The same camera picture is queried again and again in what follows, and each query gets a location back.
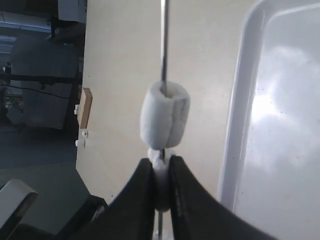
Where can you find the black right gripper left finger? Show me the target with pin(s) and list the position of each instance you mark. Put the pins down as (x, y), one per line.
(131, 215)

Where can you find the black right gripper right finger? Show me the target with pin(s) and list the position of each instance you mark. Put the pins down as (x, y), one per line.
(196, 215)

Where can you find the thin metal skewer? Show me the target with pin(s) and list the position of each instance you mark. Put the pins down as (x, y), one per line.
(165, 6)

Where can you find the white plastic tray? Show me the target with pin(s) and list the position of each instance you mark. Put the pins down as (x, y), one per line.
(270, 174)

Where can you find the wooden block on table edge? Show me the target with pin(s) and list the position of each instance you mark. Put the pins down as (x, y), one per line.
(82, 110)

